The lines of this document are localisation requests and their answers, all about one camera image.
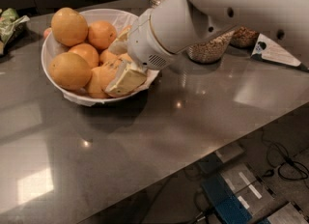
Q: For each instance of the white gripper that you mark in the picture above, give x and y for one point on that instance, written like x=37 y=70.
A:
x=142 y=42

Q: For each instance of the green snack packet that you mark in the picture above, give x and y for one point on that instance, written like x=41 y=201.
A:
x=11 y=26

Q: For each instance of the large orange top left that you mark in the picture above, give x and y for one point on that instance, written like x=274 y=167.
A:
x=69 y=27

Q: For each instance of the wrinkled orange front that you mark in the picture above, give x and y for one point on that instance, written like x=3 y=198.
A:
x=108 y=70

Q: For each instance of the large orange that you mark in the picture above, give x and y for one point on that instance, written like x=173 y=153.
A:
x=69 y=27
x=69 y=71

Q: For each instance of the small orange centre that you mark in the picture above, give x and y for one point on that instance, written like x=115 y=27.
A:
x=106 y=56

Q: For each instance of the orange front bottom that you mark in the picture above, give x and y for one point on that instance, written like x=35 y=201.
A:
x=93 y=88

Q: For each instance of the pink fruit behind bowl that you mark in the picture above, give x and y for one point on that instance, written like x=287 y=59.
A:
x=46 y=32

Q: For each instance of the large orange front left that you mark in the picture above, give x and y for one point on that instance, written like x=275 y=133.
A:
x=69 y=71

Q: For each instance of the orange centre left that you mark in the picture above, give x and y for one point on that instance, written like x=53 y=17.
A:
x=87 y=52

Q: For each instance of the allergen info card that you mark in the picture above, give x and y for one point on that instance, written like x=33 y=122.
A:
x=267 y=50

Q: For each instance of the white bowl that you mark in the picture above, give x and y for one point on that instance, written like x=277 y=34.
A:
x=51 y=48

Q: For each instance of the glass jar of cereal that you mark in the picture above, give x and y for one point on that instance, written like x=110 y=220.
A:
x=210 y=52

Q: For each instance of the glass jar of granola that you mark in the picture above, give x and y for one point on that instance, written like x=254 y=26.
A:
x=244 y=37

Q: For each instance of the orange top middle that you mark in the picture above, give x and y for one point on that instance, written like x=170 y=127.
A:
x=101 y=34

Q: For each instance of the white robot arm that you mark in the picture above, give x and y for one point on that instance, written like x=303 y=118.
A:
x=160 y=34

